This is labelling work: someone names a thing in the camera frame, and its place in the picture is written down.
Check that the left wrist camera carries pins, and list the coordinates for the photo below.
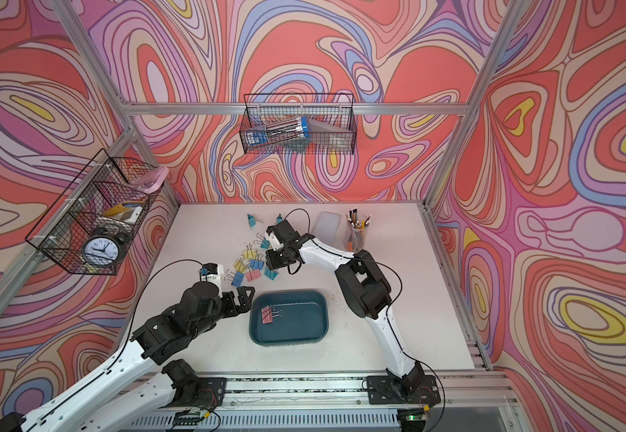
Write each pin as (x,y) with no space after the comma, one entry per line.
(211,272)

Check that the blue binder clip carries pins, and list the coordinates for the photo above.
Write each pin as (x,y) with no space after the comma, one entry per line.
(234,278)
(257,263)

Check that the light blue pencil case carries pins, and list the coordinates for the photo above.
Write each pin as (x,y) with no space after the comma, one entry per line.
(326,227)

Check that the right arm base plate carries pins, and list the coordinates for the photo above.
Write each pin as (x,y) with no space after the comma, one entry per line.
(384,390)

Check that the pink item in basket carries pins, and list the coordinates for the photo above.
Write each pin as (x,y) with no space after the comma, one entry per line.
(150,182)

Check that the back black wire basket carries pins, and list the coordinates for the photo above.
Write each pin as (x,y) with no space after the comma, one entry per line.
(331,117)

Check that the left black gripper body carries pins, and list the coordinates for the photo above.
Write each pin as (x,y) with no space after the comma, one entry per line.
(228,306)

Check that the pink binder clip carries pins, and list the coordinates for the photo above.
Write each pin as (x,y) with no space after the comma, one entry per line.
(253,274)
(270,313)

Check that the yellow binder clip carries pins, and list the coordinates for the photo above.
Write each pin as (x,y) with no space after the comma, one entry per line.
(241,266)
(250,252)

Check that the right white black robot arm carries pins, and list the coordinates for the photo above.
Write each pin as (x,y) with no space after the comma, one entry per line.
(366,292)

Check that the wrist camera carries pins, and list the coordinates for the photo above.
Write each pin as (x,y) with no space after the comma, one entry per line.
(211,272)
(275,244)

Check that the clear pen cup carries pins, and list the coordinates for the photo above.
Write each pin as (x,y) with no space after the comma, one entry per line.
(357,228)

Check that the black alarm clock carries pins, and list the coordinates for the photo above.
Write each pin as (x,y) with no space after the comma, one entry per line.
(104,248)

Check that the dark teal storage tray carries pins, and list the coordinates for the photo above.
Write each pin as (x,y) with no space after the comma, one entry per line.
(304,321)

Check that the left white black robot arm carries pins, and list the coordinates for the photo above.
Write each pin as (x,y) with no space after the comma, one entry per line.
(144,374)

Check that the yellow white box in basket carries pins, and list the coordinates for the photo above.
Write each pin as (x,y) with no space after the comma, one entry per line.
(128,212)

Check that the left black wire basket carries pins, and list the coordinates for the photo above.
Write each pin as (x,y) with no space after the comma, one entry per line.
(102,183)

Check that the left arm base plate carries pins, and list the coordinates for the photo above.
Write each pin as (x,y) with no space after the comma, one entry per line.
(206,393)

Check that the clear blue-capped pen tube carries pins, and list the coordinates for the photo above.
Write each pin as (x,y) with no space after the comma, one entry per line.
(288,132)

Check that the black wire basket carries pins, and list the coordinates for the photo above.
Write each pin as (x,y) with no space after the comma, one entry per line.
(102,183)
(331,117)

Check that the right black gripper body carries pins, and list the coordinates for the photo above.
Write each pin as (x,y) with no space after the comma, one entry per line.
(279,258)

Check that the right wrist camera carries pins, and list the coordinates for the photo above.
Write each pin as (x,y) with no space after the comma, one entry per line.
(275,244)

